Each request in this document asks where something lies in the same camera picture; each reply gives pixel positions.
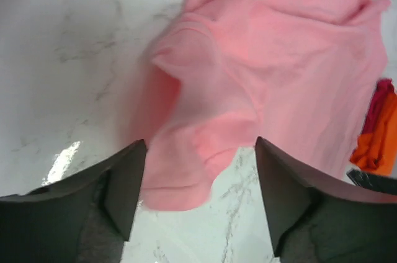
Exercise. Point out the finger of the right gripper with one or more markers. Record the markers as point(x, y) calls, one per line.
point(373, 182)

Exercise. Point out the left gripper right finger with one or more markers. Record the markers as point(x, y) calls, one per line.
point(314, 217)

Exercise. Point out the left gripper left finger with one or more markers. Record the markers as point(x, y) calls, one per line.
point(86, 217)

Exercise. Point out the pink t shirt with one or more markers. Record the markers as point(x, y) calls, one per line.
point(299, 73)

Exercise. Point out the orange folded t shirt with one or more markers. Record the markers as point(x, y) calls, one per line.
point(376, 151)

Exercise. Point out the dark red folded t shirt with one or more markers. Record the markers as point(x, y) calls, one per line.
point(383, 89)

